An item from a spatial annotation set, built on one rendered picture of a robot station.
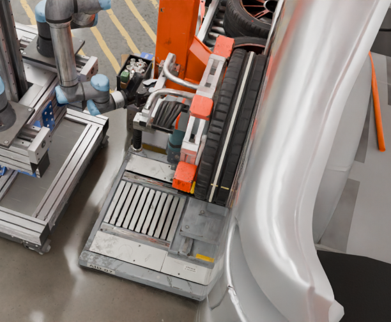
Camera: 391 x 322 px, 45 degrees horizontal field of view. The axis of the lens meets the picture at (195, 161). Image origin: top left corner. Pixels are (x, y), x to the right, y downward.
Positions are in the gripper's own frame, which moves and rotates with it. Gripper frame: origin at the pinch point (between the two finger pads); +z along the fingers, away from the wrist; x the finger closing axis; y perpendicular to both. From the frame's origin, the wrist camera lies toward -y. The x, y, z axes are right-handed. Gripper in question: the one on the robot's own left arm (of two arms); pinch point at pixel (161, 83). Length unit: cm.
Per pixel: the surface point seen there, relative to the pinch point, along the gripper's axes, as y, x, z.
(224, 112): -29, 48, -2
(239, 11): 33, -69, 98
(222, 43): -27.8, 13.7, 19.3
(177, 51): -2.3, -14.3, 16.4
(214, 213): 59, 44, 13
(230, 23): 43, -71, 94
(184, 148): -13, 46, -16
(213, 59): -29.1, 21.9, 9.6
